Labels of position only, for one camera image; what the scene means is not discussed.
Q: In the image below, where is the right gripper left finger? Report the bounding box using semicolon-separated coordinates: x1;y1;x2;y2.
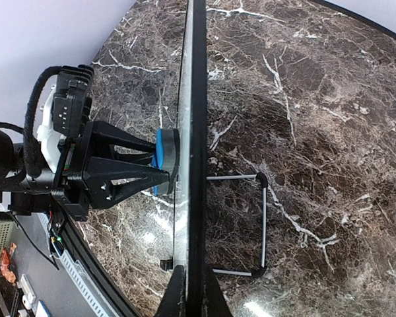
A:
154;265;185;317

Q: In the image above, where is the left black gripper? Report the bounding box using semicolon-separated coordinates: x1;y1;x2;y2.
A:
51;121;169;221

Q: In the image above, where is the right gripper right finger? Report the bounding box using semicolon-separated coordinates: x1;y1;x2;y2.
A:
203;267;231;317

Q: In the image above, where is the blue whiteboard eraser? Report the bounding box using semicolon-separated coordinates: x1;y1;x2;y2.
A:
151;129;180;195

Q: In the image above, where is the white whiteboard black frame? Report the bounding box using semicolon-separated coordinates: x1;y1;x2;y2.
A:
174;1;207;316

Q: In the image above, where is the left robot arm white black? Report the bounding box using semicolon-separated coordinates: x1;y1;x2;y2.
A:
0;122;179;221

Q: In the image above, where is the black curved front rail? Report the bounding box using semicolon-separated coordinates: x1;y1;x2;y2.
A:
53;213;141;316

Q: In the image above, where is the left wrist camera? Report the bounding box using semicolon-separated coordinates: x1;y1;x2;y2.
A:
36;65;95;172

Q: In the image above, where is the white slotted cable duct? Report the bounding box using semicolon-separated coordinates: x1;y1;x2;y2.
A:
38;214;117;316

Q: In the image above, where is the whiteboard wire stand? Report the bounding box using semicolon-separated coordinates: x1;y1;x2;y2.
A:
207;172;268;279

